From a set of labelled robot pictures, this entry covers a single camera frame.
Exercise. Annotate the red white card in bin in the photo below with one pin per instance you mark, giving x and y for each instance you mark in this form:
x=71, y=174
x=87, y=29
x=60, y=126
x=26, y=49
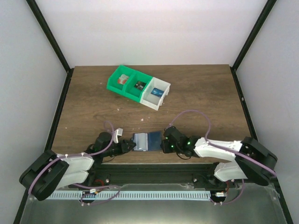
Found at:
x=122, y=79

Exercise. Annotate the green double storage bin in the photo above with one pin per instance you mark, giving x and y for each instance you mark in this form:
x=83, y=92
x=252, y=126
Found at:
x=128, y=90

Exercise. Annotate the black aluminium frame rail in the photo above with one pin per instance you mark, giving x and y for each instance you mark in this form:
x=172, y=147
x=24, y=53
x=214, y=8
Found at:
x=198, y=175

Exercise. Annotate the light blue slotted cable duct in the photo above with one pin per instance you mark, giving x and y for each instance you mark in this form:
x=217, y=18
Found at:
x=131, y=195

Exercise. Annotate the black card in bin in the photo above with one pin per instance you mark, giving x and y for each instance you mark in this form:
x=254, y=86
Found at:
x=140, y=85

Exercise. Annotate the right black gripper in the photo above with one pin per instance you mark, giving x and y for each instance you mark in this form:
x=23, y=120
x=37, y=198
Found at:
x=165, y=149

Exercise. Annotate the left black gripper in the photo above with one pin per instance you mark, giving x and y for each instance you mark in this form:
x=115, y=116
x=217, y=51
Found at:
x=124, y=144

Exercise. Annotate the right black frame post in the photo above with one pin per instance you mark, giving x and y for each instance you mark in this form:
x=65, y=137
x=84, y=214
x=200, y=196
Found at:
x=254, y=32

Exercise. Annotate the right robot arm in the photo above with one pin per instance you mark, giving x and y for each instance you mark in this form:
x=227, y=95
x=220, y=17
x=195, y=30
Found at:
x=246, y=159

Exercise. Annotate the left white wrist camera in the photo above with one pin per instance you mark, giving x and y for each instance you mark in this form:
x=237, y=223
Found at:
x=117, y=134

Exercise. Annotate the blue card in bin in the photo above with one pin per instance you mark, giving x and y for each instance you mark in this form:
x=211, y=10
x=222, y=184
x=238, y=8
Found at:
x=157, y=92

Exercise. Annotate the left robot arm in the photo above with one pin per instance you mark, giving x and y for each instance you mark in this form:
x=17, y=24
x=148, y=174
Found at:
x=51, y=171

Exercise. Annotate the left black frame post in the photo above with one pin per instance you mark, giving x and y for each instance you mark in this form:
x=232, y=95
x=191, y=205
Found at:
x=48, y=33

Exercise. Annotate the black frame post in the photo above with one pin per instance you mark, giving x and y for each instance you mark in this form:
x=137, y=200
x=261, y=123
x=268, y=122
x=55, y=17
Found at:
x=254, y=32
x=48, y=33

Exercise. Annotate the white storage bin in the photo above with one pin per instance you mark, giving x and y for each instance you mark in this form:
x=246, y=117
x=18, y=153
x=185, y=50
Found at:
x=150, y=100

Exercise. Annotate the blue leather card holder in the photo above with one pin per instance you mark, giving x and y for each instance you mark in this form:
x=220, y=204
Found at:
x=147, y=141

